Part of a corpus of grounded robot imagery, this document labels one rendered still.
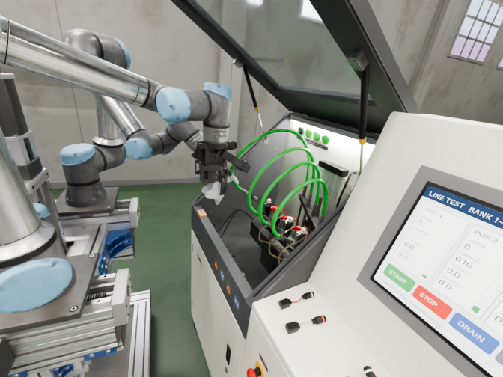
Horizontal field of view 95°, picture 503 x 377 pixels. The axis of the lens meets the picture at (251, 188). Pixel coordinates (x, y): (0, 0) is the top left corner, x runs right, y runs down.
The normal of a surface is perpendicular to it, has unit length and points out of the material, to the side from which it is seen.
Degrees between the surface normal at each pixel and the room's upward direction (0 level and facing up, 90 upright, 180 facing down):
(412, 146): 76
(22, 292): 97
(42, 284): 97
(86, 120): 90
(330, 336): 0
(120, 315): 90
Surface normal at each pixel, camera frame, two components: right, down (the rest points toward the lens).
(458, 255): -0.83, -0.11
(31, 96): 0.35, 0.43
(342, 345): 0.11, -0.90
